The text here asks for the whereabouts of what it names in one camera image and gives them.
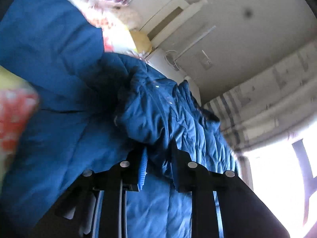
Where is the blue quilted puffer jacket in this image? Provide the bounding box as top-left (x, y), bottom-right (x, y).
top-left (1, 0), bottom-right (238, 237)

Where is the patterned curtain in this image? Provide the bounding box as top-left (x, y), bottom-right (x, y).
top-left (204, 40), bottom-right (316, 153)

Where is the floral quilt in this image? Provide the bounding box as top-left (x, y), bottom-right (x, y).
top-left (1, 0), bottom-right (143, 157)

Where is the white stick lamp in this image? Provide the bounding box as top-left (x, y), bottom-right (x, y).
top-left (164, 24), bottom-right (217, 71)

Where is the white nightstand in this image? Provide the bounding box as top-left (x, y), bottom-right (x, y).
top-left (146, 48), bottom-right (201, 105)

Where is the yellow bed sheet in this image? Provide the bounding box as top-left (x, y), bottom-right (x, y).
top-left (130, 30), bottom-right (153, 54)

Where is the cream pillow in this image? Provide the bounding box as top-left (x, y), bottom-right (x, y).
top-left (110, 6), bottom-right (142, 30)

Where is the white wooden headboard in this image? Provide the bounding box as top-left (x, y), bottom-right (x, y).
top-left (128, 0), bottom-right (207, 48)

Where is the dark window frame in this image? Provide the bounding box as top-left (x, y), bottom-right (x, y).
top-left (292, 139), bottom-right (316, 224)

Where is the wall socket plate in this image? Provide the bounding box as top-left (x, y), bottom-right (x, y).
top-left (198, 50), bottom-right (213, 70)

